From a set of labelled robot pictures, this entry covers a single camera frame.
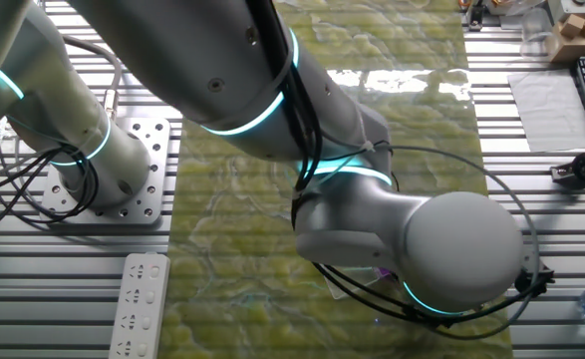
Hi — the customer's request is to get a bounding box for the clear plastic rack lid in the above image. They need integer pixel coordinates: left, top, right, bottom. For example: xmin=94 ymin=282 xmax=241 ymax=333
xmin=324 ymin=266 xmax=386 ymax=300

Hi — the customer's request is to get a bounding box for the metal robot mounting plate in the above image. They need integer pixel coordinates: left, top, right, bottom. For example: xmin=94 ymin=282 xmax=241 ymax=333
xmin=40 ymin=117 xmax=172 ymax=225

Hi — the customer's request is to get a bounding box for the green marble pattern mat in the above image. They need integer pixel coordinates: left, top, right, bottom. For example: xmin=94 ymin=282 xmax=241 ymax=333
xmin=156 ymin=0 xmax=515 ymax=359

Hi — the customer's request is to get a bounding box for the white power strip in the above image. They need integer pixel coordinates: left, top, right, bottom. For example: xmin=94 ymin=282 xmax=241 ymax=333
xmin=108 ymin=252 xmax=171 ymax=359

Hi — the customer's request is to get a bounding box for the white paper sheet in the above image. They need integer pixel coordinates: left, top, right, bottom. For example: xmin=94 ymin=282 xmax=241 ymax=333
xmin=506 ymin=68 xmax=585 ymax=154

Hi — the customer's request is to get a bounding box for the clear glass beaker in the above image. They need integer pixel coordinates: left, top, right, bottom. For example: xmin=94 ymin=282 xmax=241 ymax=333
xmin=518 ymin=4 xmax=555 ymax=57

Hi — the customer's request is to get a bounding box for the small wooden cube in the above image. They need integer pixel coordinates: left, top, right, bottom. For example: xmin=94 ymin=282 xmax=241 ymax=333
xmin=559 ymin=13 xmax=585 ymax=39

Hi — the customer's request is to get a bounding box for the white device with knob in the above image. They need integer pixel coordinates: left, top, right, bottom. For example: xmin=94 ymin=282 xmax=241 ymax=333
xmin=548 ymin=0 xmax=585 ymax=16

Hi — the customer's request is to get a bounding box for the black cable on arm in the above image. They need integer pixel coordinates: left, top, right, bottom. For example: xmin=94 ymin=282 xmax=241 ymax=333
xmin=244 ymin=0 xmax=542 ymax=341

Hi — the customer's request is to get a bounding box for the black cable bundle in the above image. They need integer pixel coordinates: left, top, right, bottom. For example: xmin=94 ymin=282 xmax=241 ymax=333
xmin=0 ymin=129 xmax=100 ymax=240

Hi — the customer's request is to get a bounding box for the thick grey robot cable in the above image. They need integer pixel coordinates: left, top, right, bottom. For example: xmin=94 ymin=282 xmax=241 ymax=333
xmin=62 ymin=37 xmax=124 ymax=121

